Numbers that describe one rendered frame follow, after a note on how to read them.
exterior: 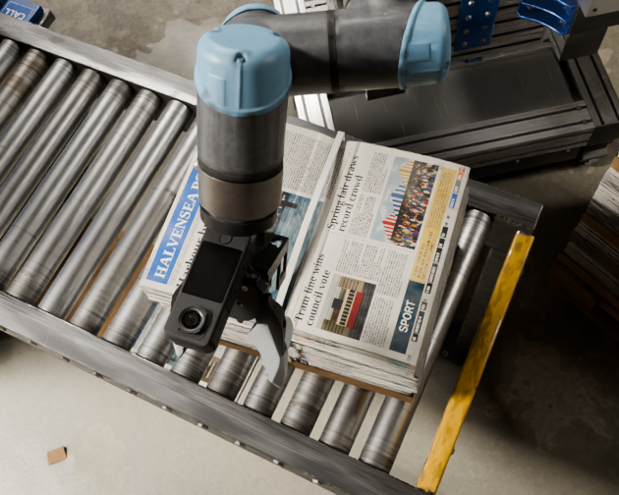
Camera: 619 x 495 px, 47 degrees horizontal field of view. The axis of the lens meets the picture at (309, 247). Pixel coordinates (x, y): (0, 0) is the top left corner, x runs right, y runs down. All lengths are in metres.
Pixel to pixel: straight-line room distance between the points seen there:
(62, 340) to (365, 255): 0.54
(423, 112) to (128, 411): 1.14
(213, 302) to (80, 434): 1.44
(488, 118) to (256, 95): 1.50
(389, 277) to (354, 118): 1.15
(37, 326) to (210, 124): 0.73
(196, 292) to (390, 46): 0.28
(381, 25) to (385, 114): 1.36
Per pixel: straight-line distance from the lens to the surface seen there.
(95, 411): 2.05
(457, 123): 2.01
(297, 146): 1.00
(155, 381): 1.15
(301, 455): 1.09
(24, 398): 2.13
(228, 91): 0.56
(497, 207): 1.22
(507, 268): 1.16
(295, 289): 0.91
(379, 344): 0.88
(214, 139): 0.59
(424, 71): 0.67
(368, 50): 0.66
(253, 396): 1.11
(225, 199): 0.61
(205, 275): 0.64
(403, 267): 0.91
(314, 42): 0.66
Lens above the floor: 1.87
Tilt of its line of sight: 66 degrees down
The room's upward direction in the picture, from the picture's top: 11 degrees counter-clockwise
